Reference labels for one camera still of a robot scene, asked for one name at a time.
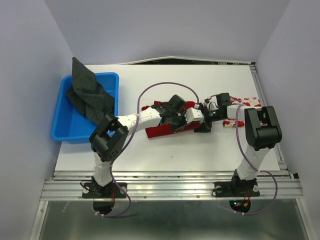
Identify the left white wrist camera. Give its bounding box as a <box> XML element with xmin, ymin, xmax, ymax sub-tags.
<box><xmin>184</xmin><ymin>107</ymin><xmax>205</xmax><ymax>124</ymax></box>

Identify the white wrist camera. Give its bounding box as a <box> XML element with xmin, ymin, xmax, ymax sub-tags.
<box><xmin>203</xmin><ymin>95</ymin><xmax>219</xmax><ymax>111</ymax></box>
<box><xmin>184</xmin><ymin>107</ymin><xmax>205</xmax><ymax>124</ymax></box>

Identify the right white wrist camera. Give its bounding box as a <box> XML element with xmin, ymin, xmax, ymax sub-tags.
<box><xmin>203</xmin><ymin>95</ymin><xmax>219</xmax><ymax>111</ymax></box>

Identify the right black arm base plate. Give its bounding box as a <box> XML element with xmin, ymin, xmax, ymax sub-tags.
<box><xmin>211</xmin><ymin>181</ymin><xmax>260</xmax><ymax>198</ymax></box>

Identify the white red poppy skirt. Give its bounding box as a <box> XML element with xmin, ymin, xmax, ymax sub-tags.
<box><xmin>222</xmin><ymin>97</ymin><xmax>262</xmax><ymax>128</ymax></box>

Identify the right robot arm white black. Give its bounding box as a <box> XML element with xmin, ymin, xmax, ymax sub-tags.
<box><xmin>194</xmin><ymin>93</ymin><xmax>282</xmax><ymax>197</ymax></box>

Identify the aluminium frame rail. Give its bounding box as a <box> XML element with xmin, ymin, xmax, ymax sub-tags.
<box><xmin>29</xmin><ymin>160</ymin><xmax>315</xmax><ymax>240</ymax></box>

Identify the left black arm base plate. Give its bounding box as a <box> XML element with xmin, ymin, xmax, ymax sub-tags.
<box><xmin>80</xmin><ymin>180</ymin><xmax>126</xmax><ymax>199</ymax></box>

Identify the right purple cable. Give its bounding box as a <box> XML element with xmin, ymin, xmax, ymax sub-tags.
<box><xmin>204</xmin><ymin>93</ymin><xmax>279</xmax><ymax>217</ymax></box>

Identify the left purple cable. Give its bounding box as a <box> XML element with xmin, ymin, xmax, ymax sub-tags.
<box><xmin>94</xmin><ymin>81</ymin><xmax>201</xmax><ymax>218</ymax></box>

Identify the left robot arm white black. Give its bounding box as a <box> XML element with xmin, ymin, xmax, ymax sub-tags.
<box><xmin>88</xmin><ymin>94</ymin><xmax>187</xmax><ymax>197</ymax></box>

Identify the blue plastic bin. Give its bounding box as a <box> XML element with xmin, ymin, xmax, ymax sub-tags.
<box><xmin>51</xmin><ymin>72</ymin><xmax>120</xmax><ymax>144</ymax></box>

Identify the purple cable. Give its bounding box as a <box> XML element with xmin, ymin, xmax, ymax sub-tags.
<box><xmin>94</xmin><ymin>81</ymin><xmax>201</xmax><ymax>218</ymax></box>
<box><xmin>204</xmin><ymin>93</ymin><xmax>279</xmax><ymax>217</ymax></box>

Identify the dark grey dotted skirt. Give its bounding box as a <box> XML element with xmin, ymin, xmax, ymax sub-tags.
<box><xmin>65</xmin><ymin>57</ymin><xmax>115</xmax><ymax>125</ymax></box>

